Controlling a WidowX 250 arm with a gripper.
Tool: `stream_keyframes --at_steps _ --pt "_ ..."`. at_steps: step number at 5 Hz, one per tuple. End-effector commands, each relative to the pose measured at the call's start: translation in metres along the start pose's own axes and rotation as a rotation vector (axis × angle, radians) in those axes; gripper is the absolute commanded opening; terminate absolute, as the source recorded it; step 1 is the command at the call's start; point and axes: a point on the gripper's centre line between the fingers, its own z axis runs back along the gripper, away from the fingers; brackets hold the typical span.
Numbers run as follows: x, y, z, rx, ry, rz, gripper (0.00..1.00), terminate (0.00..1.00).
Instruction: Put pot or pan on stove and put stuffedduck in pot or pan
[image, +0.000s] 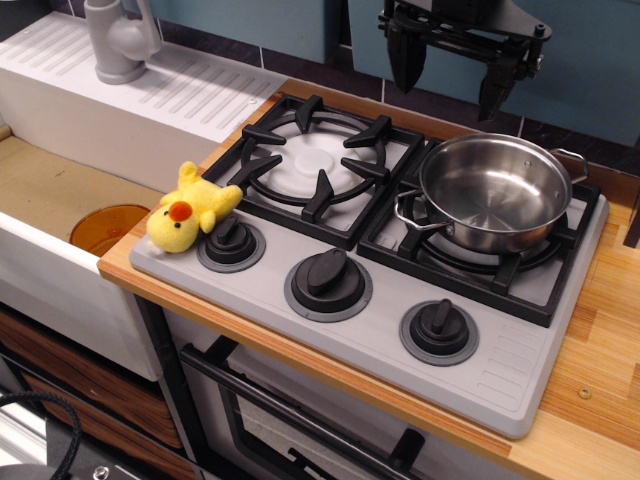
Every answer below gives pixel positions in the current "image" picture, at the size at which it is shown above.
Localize stainless steel pot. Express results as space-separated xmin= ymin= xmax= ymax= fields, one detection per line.
xmin=394 ymin=133 xmax=589 ymax=255

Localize grey toy stove top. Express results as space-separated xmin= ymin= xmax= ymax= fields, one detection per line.
xmin=128 ymin=94 xmax=611 ymax=441

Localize yellow stuffed duck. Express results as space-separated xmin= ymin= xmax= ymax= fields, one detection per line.
xmin=146 ymin=161 xmax=243 ymax=253

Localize wooden drawer fronts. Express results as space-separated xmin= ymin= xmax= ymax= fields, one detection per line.
xmin=1 ymin=305 xmax=197 ymax=479

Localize black right stove knob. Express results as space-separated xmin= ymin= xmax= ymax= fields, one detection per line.
xmin=399 ymin=299 xmax=480 ymax=367

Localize white toy sink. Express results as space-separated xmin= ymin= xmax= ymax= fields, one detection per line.
xmin=1 ymin=12 xmax=284 ymax=381

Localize brass screw in counter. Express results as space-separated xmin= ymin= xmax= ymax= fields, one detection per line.
xmin=578 ymin=387 xmax=593 ymax=400

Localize black right burner grate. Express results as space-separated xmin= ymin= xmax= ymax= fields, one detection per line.
xmin=358 ymin=141 xmax=599 ymax=327

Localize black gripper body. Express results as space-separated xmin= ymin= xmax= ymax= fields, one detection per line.
xmin=379 ymin=1 xmax=552 ymax=80

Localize black burner grate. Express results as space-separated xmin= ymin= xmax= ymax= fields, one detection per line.
xmin=358 ymin=141 xmax=599 ymax=327
xmin=204 ymin=95 xmax=426 ymax=250

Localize black stove knob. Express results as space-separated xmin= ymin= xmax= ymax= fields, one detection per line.
xmin=197 ymin=214 xmax=266 ymax=274
xmin=284 ymin=248 xmax=373 ymax=323
xmin=399 ymin=299 xmax=480 ymax=367

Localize grey toy faucet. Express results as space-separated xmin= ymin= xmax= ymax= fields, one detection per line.
xmin=84 ymin=0 xmax=162 ymax=85

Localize oven door with black handle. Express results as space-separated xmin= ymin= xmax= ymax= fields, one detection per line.
xmin=180 ymin=337 xmax=513 ymax=479

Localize black braided cable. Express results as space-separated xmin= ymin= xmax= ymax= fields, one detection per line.
xmin=0 ymin=391 xmax=83 ymax=480

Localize orange plastic cup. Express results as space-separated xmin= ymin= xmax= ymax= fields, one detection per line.
xmin=69 ymin=204 xmax=149 ymax=257

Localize black middle stove knob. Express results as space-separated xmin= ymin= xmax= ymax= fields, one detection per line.
xmin=284 ymin=248 xmax=373 ymax=323

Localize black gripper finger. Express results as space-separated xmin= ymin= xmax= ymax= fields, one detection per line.
xmin=478 ymin=55 xmax=520 ymax=121
xmin=386 ymin=11 xmax=427 ymax=93

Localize black left burner grate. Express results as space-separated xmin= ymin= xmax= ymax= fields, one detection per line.
xmin=204 ymin=95 xmax=426 ymax=250

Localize black left stove knob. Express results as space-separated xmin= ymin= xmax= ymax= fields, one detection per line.
xmin=197 ymin=214 xmax=266 ymax=274

